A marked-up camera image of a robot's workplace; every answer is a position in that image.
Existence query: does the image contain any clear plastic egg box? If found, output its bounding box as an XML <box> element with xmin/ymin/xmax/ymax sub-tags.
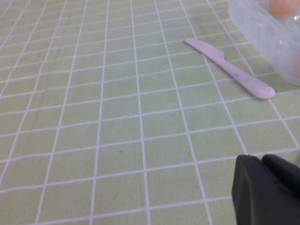
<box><xmin>228</xmin><ymin>0</ymin><xmax>300</xmax><ymax>85</ymax></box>

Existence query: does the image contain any orange plastic egg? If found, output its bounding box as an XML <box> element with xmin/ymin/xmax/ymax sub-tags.
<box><xmin>268</xmin><ymin>0</ymin><xmax>297</xmax><ymax>16</ymax></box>

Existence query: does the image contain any green checked tablecloth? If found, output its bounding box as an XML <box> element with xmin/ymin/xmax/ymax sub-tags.
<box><xmin>0</xmin><ymin>0</ymin><xmax>300</xmax><ymax>225</ymax></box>

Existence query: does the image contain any pink plastic knife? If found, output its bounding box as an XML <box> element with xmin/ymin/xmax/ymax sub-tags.
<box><xmin>184</xmin><ymin>37</ymin><xmax>276</xmax><ymax>100</ymax></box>

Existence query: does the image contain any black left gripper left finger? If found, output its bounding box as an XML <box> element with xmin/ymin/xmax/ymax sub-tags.
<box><xmin>231</xmin><ymin>154</ymin><xmax>300</xmax><ymax>225</ymax></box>

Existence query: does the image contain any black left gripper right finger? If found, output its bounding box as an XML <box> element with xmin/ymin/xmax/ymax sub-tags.
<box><xmin>261</xmin><ymin>154</ymin><xmax>300</xmax><ymax>202</ymax></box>

